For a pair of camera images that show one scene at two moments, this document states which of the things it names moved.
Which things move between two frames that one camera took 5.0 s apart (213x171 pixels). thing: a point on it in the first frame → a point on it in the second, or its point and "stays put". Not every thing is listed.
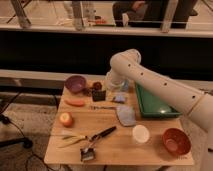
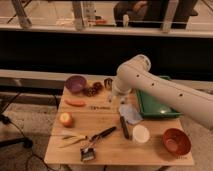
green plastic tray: (151, 107) stays put
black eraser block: (99, 95) → (124, 126)
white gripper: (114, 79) → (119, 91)
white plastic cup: (140, 134) stays put
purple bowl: (75, 83) stays put
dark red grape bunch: (89, 91) stays put
